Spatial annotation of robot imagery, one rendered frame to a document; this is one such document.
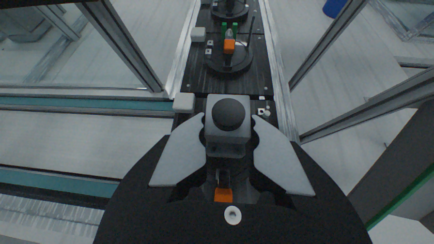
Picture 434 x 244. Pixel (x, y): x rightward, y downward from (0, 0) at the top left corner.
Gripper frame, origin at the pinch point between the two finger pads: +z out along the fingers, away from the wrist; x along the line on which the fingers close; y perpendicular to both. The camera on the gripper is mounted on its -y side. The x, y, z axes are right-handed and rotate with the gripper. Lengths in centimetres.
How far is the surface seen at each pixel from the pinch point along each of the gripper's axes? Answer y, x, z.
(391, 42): -13, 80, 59
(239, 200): 17.2, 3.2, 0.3
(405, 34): -17, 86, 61
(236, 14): -16.8, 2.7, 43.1
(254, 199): 17.0, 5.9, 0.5
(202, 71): -0.6, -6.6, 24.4
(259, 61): -3.2, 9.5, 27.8
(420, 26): -20, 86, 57
